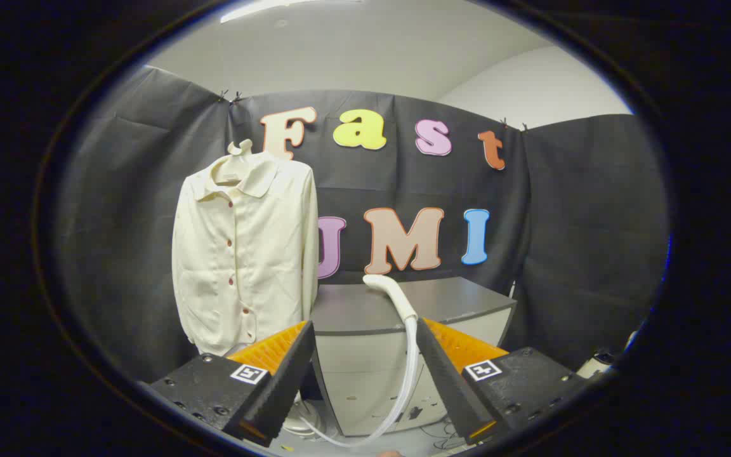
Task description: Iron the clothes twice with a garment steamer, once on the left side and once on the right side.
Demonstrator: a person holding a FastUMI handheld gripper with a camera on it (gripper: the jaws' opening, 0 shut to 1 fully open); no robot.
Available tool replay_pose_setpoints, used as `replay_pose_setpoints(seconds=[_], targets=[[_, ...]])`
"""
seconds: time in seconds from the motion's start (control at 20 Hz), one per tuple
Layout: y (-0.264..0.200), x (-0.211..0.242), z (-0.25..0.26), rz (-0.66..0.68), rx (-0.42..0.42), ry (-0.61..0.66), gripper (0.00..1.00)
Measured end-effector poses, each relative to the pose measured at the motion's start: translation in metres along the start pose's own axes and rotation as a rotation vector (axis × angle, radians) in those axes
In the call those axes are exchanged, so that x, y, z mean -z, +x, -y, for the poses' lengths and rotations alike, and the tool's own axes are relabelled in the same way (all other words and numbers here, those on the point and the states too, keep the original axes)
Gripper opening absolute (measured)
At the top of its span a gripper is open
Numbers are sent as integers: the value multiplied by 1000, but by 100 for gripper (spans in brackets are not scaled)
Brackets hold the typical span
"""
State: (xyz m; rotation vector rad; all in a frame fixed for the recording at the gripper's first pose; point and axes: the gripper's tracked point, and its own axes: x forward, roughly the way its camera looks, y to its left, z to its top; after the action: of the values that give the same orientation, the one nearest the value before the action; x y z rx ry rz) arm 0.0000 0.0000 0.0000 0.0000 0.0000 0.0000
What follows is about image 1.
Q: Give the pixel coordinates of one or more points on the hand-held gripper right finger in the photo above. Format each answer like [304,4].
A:
[451,393]

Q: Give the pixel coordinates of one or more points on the white clothes hanger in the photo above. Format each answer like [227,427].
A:
[242,149]

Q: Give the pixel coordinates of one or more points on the cream button shirt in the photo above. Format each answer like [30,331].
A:
[257,254]

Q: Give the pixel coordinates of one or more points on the white device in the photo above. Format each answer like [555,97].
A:
[594,365]

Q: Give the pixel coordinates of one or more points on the white cabinet with grey top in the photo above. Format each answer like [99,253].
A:
[365,374]

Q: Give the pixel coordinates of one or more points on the black backdrop cloth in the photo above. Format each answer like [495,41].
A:
[568,241]

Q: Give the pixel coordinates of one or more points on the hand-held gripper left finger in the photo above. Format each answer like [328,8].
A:
[283,393]

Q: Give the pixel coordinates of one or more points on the white garment steamer head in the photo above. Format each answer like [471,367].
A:
[391,293]

